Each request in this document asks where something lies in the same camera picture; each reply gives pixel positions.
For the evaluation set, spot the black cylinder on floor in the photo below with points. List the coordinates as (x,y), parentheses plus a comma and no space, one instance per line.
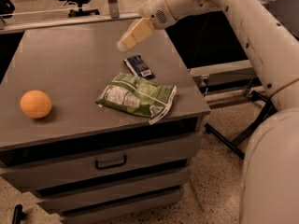
(18,215)

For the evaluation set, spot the black drawer handle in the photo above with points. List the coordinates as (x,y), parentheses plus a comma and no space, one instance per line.
(101,165)

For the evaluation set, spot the orange fruit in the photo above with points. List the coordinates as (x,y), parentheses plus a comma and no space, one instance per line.
(36,104)

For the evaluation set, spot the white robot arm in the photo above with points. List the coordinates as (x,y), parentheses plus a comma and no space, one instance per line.
(270,179)

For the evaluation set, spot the green jalapeno chip bag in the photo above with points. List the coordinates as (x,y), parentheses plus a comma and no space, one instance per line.
(138,96)

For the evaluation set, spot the grey drawer cabinet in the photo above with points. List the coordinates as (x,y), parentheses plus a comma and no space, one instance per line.
(53,157)

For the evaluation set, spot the black folding stand legs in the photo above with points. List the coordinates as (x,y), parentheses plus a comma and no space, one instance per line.
(267,110)

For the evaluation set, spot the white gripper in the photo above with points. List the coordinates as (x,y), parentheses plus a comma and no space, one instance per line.
(153,10)

